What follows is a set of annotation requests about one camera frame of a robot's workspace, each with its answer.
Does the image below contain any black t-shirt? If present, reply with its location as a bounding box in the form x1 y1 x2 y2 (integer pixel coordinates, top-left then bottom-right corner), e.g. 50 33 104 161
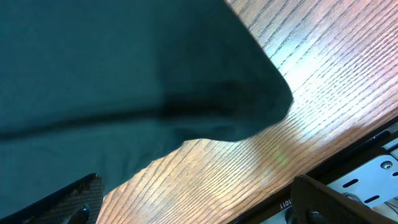
1 0 293 217

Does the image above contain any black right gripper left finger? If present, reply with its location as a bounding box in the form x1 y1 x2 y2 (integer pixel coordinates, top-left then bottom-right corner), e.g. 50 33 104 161
1 173 104 224

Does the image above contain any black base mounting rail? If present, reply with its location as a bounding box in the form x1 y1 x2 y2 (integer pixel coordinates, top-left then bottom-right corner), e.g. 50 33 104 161
228 116 398 224

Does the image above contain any white metal base bracket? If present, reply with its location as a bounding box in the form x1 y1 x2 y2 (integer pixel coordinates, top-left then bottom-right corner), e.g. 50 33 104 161
261 123 398 224

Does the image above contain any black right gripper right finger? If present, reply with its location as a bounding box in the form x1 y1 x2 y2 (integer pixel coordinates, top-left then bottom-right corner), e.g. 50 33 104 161
290 175 395 224

